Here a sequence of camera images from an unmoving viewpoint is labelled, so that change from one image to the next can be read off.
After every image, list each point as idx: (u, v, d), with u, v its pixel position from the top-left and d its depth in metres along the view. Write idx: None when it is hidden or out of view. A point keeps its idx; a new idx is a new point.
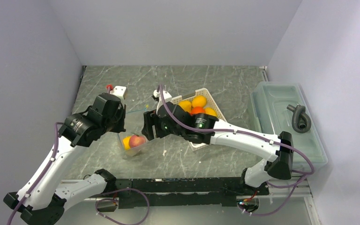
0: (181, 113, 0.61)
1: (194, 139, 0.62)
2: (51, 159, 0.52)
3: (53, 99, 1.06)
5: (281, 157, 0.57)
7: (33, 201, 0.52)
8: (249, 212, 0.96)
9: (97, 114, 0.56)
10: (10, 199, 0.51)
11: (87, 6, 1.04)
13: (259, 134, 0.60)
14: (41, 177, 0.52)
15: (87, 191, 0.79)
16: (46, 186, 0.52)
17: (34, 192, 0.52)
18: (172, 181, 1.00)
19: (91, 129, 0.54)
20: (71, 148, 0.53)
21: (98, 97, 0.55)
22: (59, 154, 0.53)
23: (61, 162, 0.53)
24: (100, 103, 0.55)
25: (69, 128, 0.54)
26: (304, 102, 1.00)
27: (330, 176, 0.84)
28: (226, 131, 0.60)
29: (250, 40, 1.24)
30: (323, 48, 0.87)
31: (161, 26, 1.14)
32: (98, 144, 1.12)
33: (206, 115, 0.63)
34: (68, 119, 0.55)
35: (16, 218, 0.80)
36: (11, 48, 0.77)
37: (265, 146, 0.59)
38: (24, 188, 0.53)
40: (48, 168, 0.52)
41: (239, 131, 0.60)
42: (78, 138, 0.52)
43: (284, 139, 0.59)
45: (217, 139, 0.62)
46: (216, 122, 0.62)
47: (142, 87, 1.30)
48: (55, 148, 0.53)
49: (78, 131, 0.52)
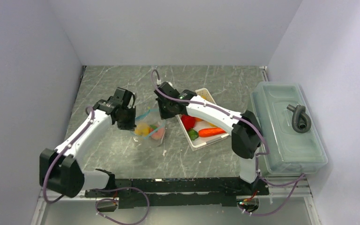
0: (168, 89, 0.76)
1: (176, 110, 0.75)
2: (91, 120, 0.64)
3: (53, 99, 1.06)
5: (237, 130, 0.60)
7: (73, 151, 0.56)
8: (249, 212, 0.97)
9: (118, 99, 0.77)
10: (49, 152, 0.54)
11: (88, 6, 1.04)
13: (224, 109, 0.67)
14: (81, 134, 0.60)
15: (99, 181, 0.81)
16: (85, 141, 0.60)
17: (75, 145, 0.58)
18: (172, 181, 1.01)
19: (116, 108, 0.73)
20: (106, 116, 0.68)
21: (117, 88, 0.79)
22: (96, 119, 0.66)
23: (98, 125, 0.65)
24: (120, 92, 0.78)
25: (101, 105, 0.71)
26: (304, 102, 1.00)
27: (330, 176, 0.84)
28: (197, 103, 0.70)
29: (250, 40, 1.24)
30: (323, 48, 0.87)
31: (161, 25, 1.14)
32: (98, 144, 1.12)
33: (189, 92, 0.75)
34: (99, 101, 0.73)
35: (16, 219, 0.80)
36: (11, 47, 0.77)
37: (226, 119, 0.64)
38: (62, 144, 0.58)
40: (88, 127, 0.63)
41: (208, 104, 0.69)
42: (112, 109, 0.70)
43: (244, 116, 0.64)
45: (190, 110, 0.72)
46: (194, 96, 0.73)
47: (143, 87, 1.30)
48: (93, 114, 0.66)
49: (110, 106, 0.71)
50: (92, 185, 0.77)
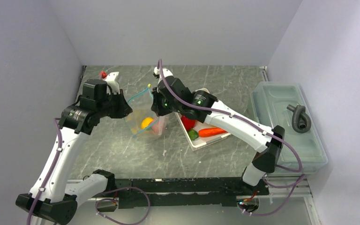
0: (179, 87, 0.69)
1: (190, 115, 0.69)
2: (59, 149, 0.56)
3: (53, 99, 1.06)
5: (270, 149, 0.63)
7: (48, 194, 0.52)
8: (249, 212, 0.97)
9: (89, 101, 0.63)
10: (24, 198, 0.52)
11: (88, 6, 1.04)
13: (254, 123, 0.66)
14: (51, 170, 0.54)
15: (94, 186, 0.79)
16: (59, 175, 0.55)
17: (48, 185, 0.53)
18: (172, 181, 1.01)
19: (90, 115, 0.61)
20: (76, 136, 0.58)
21: (85, 86, 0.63)
22: (66, 144, 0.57)
23: (69, 150, 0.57)
24: (89, 90, 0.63)
25: (70, 118, 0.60)
26: (304, 102, 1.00)
27: (330, 176, 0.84)
28: (222, 113, 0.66)
29: (250, 39, 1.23)
30: (323, 48, 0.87)
31: (161, 25, 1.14)
32: (98, 144, 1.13)
33: (204, 93, 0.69)
34: (66, 111, 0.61)
35: (16, 219, 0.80)
36: (11, 48, 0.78)
37: (257, 135, 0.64)
38: (35, 186, 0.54)
40: (57, 160, 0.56)
41: (236, 115, 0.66)
42: (82, 123, 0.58)
43: (277, 133, 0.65)
45: (212, 119, 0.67)
46: (215, 102, 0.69)
47: (143, 87, 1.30)
48: (60, 138, 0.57)
49: (79, 118, 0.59)
50: (91, 192, 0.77)
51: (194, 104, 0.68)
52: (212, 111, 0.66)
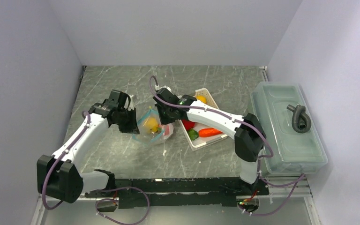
0: (167, 94, 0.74)
1: (176, 115, 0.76)
2: (87, 124, 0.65)
3: (53, 99, 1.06)
5: (239, 132, 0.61)
7: (71, 155, 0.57)
8: (249, 212, 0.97)
9: (113, 102, 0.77)
10: (46, 158, 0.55)
11: (88, 6, 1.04)
13: (226, 113, 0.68)
14: (77, 138, 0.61)
15: (96, 182, 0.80)
16: (82, 146, 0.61)
17: (72, 149, 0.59)
18: (172, 181, 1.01)
19: (114, 110, 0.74)
20: (103, 119, 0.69)
21: (113, 91, 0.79)
22: (93, 123, 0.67)
23: (94, 128, 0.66)
24: (115, 94, 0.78)
25: (97, 108, 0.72)
26: (304, 102, 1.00)
27: (330, 176, 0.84)
28: (198, 108, 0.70)
29: (251, 39, 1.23)
30: (323, 48, 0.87)
31: (161, 25, 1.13)
32: (98, 144, 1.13)
33: (188, 97, 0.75)
34: (95, 105, 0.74)
35: (16, 219, 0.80)
36: (11, 47, 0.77)
37: (227, 123, 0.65)
38: (59, 150, 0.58)
40: (84, 132, 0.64)
41: (209, 108, 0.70)
42: (108, 112, 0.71)
43: (247, 120, 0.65)
45: (191, 115, 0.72)
46: (194, 101, 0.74)
47: (143, 87, 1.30)
48: (88, 118, 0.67)
49: (106, 109, 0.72)
50: (91, 187, 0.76)
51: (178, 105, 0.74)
52: (189, 108, 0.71)
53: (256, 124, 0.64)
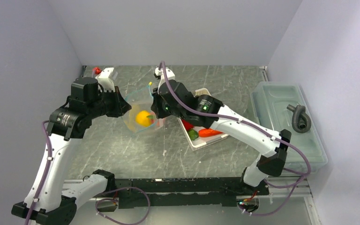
0: (183, 93, 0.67)
1: (195, 121, 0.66)
2: (48, 158, 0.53)
3: (53, 100, 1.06)
5: (280, 154, 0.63)
7: (43, 203, 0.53)
8: (249, 212, 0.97)
9: (79, 102, 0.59)
10: (19, 208, 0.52)
11: (87, 6, 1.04)
13: (262, 128, 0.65)
14: (43, 180, 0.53)
15: (93, 189, 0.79)
16: (53, 184, 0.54)
17: (42, 195, 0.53)
18: (172, 182, 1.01)
19: (80, 119, 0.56)
20: (65, 142, 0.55)
21: (73, 86, 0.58)
22: (56, 153, 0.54)
23: (59, 159, 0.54)
24: (78, 92, 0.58)
25: (57, 123, 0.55)
26: (304, 102, 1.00)
27: (330, 176, 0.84)
28: (230, 119, 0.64)
29: (250, 39, 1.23)
30: (323, 48, 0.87)
31: (161, 25, 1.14)
32: (98, 144, 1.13)
33: (209, 98, 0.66)
34: (53, 116, 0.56)
35: (15, 219, 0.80)
36: (11, 47, 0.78)
37: (266, 141, 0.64)
38: (29, 195, 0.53)
40: (48, 170, 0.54)
41: (244, 121, 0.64)
42: (71, 129, 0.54)
43: (285, 138, 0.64)
45: (219, 125, 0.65)
46: (221, 107, 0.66)
47: (143, 87, 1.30)
48: (49, 146, 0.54)
49: (68, 123, 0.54)
50: (90, 194, 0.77)
51: (199, 109, 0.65)
52: (219, 117, 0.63)
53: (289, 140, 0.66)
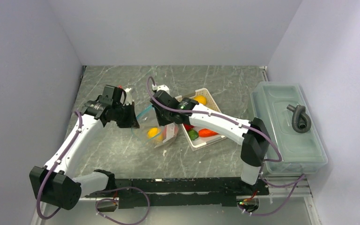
0: (167, 97, 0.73)
1: (176, 119, 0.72)
2: (79, 129, 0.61)
3: (53, 100, 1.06)
5: (247, 139, 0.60)
7: (64, 166, 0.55)
8: (249, 212, 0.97)
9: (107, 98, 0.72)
10: (38, 169, 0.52)
11: (87, 6, 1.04)
13: (231, 118, 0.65)
14: (69, 146, 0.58)
15: (96, 183, 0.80)
16: (75, 153, 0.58)
17: (64, 159, 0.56)
18: (173, 182, 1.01)
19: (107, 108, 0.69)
20: (95, 121, 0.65)
21: (106, 86, 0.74)
22: (85, 127, 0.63)
23: (87, 132, 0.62)
24: (109, 90, 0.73)
25: (89, 109, 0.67)
26: (304, 102, 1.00)
27: (330, 176, 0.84)
28: (201, 113, 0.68)
29: (250, 39, 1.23)
30: (323, 48, 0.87)
31: (161, 25, 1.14)
32: (98, 144, 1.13)
33: (189, 99, 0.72)
34: (87, 104, 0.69)
35: (16, 219, 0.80)
36: (11, 47, 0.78)
37: (234, 129, 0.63)
38: (51, 160, 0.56)
40: (77, 138, 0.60)
41: (213, 114, 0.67)
42: (101, 111, 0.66)
43: (254, 124, 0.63)
45: (194, 120, 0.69)
46: (196, 105, 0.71)
47: (143, 87, 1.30)
48: (80, 121, 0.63)
49: (99, 108, 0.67)
50: (90, 189, 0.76)
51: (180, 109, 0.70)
52: (191, 112, 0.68)
53: (263, 128, 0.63)
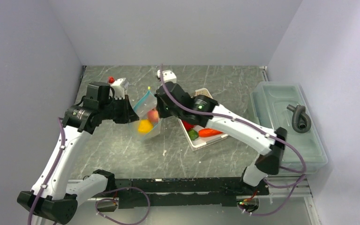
0: (180, 93, 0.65)
1: (191, 120, 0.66)
2: (62, 146, 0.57)
3: (53, 100, 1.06)
5: (274, 152, 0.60)
7: (51, 190, 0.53)
8: (249, 212, 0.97)
9: (92, 101, 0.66)
10: (26, 195, 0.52)
11: (88, 6, 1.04)
13: (256, 125, 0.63)
14: (54, 167, 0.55)
15: (93, 188, 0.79)
16: (62, 173, 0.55)
17: (50, 182, 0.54)
18: (173, 182, 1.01)
19: (93, 115, 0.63)
20: (78, 133, 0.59)
21: (90, 87, 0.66)
22: (68, 142, 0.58)
23: (71, 148, 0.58)
24: (93, 92, 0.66)
25: (72, 117, 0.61)
26: (304, 102, 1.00)
27: (330, 176, 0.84)
28: (224, 117, 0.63)
29: (250, 39, 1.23)
30: (323, 48, 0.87)
31: (161, 26, 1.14)
32: (98, 144, 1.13)
33: (205, 98, 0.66)
34: (69, 111, 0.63)
35: (16, 219, 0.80)
36: (11, 47, 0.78)
37: (260, 138, 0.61)
38: (37, 183, 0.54)
40: (60, 157, 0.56)
41: (237, 119, 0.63)
42: (85, 121, 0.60)
43: (280, 135, 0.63)
45: (213, 124, 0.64)
46: (216, 106, 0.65)
47: (143, 87, 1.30)
48: (63, 136, 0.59)
49: (83, 116, 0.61)
50: (90, 193, 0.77)
51: (196, 109, 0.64)
52: (213, 116, 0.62)
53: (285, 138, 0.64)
